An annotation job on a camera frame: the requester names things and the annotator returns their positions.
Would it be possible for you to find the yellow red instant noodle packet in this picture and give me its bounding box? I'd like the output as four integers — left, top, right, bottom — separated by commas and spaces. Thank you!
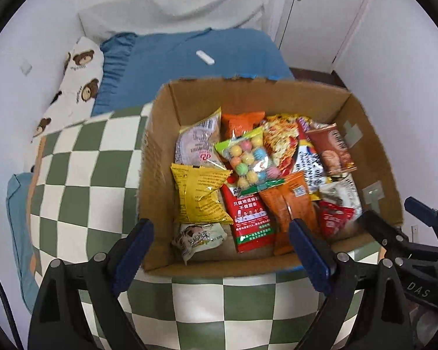
260, 114, 331, 201

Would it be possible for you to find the light blue folded blanket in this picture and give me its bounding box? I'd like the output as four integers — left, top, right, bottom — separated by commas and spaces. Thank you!
5, 172, 39, 313

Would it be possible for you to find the colourful candy ball bag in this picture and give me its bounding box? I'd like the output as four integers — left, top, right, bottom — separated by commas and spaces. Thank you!
215, 127, 284, 196

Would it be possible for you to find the white remote on bed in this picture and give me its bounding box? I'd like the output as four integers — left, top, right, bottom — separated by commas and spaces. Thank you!
196, 50, 215, 66

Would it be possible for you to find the small dark red snack packet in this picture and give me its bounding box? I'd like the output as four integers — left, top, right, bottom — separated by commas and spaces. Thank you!
318, 200, 356, 241

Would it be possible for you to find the blue bed sheet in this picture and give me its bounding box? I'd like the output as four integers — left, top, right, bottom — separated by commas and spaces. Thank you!
91, 29, 293, 116

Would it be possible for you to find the brown walnut snack packet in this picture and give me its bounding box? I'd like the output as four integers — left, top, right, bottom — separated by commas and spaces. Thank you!
307, 123, 357, 176

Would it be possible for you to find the clear yellow-edged snack bag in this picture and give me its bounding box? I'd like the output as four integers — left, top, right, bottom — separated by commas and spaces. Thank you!
174, 108, 226, 170

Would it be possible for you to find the grey white pillow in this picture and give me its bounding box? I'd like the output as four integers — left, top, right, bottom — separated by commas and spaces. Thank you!
78, 0, 272, 43

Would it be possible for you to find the cardboard milk box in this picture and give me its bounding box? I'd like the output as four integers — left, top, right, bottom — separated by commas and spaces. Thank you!
139, 78, 403, 277

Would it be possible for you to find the silver grey snack packet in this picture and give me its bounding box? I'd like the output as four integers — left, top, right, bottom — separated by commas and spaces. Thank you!
319, 174, 362, 221

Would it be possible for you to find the wall light switch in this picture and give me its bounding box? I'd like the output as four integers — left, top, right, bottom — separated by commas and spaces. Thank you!
20, 61, 32, 76

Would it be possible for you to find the yellow snack packet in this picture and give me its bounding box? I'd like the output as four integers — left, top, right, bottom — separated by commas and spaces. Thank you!
171, 164, 232, 224

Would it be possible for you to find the red spicy strip packet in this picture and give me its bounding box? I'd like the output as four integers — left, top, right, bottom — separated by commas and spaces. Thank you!
220, 174, 275, 253

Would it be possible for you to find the white door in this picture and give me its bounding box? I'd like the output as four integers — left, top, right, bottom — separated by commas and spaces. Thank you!
274, 0, 364, 73

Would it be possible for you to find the green white checkered mat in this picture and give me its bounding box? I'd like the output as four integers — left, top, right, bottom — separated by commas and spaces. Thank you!
22, 105, 322, 349

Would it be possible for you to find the teddy bear print blanket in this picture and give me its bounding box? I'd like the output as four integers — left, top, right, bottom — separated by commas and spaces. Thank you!
33, 36, 104, 140

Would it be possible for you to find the black cable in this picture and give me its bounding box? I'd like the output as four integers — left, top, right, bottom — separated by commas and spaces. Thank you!
0, 253, 25, 350

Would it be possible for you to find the orange pinched snack packet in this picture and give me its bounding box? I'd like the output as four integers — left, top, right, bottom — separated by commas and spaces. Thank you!
221, 111, 266, 139

